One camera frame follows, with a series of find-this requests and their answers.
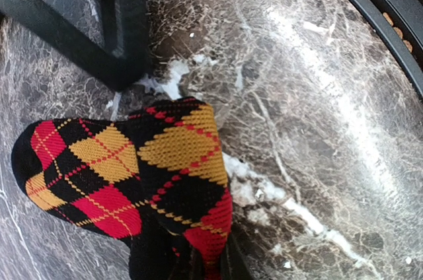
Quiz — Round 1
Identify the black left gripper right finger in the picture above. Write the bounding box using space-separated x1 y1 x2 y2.
220 234 253 280

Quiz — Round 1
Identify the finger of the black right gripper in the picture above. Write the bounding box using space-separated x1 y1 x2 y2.
1 0 152 92

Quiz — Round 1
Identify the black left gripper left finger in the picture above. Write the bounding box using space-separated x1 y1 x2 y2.
168 248 204 280

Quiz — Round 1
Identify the black argyle orange red sock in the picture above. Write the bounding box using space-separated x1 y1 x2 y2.
11 97 233 279

